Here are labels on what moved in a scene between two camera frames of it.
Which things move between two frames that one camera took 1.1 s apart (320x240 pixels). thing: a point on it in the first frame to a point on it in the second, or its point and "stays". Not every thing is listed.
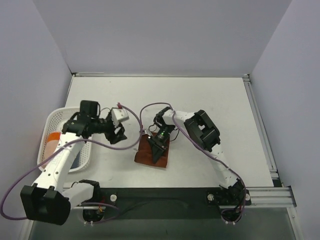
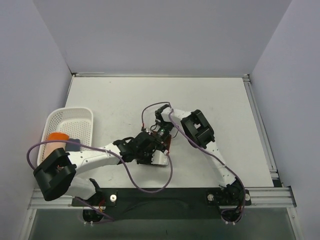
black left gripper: [114, 131] to [155, 144]
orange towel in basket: [54, 136] stays
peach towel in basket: [49, 150] stays
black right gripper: [159, 143] stays
